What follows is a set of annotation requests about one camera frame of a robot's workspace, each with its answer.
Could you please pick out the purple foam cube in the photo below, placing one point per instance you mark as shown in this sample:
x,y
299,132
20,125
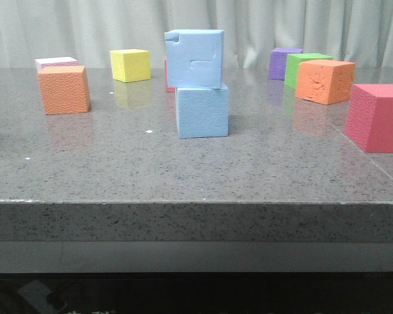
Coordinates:
x,y
278,60

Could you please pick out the light pink foam cube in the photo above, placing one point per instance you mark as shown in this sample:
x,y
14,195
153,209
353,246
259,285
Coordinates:
x,y
58,61

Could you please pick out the grey curtain backdrop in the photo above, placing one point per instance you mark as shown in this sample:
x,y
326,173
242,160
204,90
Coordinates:
x,y
359,31

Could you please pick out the notched light blue foam cube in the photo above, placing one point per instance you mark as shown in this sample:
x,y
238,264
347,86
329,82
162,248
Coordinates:
x,y
194,58

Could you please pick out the dented orange foam cube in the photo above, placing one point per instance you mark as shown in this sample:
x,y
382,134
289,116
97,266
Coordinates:
x,y
325,81

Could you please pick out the yellow foam cube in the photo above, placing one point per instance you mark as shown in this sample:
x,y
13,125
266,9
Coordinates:
x,y
130,65

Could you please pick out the large red foam cube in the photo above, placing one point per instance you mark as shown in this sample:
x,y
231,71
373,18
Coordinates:
x,y
369,121

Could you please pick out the small pink-red foam cube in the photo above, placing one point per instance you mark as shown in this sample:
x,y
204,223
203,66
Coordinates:
x,y
168,88

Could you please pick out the textured orange foam cube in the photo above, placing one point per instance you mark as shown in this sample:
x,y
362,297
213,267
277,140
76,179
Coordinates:
x,y
64,89

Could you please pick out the green foam cube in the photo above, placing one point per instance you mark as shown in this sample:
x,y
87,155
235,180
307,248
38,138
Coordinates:
x,y
293,62

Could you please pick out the smooth light blue foam cube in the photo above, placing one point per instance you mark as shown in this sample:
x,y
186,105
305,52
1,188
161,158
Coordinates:
x,y
202,112

